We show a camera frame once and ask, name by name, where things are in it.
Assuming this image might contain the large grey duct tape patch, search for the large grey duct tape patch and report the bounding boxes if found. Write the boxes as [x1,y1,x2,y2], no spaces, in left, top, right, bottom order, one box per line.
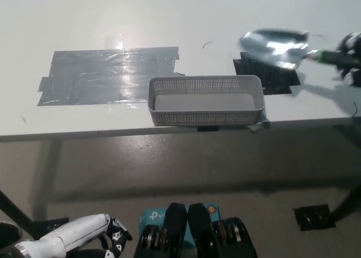
[36,46,186,107]

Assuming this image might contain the black floor tape patch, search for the black floor tape patch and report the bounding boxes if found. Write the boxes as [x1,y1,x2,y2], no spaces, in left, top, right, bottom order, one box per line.
[32,217,70,236]
[292,203,336,232]

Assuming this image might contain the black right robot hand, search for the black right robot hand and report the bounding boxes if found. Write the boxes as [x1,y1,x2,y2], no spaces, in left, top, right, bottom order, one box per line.
[334,32,361,87]

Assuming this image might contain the small grey tape piece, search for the small grey tape piece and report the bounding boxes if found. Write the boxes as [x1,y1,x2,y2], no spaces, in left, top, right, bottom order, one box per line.
[246,119,271,134]

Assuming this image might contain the black metal frame leg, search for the black metal frame leg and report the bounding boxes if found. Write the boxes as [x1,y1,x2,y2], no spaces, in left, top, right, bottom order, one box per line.
[0,189,39,241]
[329,184,361,222]

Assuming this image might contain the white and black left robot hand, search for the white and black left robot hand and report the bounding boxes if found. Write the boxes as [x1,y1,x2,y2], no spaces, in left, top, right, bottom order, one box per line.
[14,212,133,258]

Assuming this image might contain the teal cardboard router box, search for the teal cardboard router box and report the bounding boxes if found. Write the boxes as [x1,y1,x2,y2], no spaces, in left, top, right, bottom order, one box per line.
[138,203,220,247]

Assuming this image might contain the grey table leg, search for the grey table leg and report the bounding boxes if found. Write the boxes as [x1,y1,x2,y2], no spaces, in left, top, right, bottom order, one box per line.
[33,141,63,221]

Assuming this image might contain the black robot torso blocks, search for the black robot torso blocks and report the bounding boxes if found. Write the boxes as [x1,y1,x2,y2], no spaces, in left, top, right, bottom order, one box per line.
[132,203,258,258]

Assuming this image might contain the grey perforated plastic basket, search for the grey perforated plastic basket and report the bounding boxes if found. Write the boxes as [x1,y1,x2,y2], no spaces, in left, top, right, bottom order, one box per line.
[148,75,266,127]

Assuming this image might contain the silver trowel green black handle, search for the silver trowel green black handle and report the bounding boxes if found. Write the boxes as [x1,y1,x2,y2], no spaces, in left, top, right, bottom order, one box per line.
[239,28,356,70]

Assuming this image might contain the black tape patch on desk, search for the black tape patch on desk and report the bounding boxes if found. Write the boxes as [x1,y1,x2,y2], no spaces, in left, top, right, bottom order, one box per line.
[232,51,301,95]

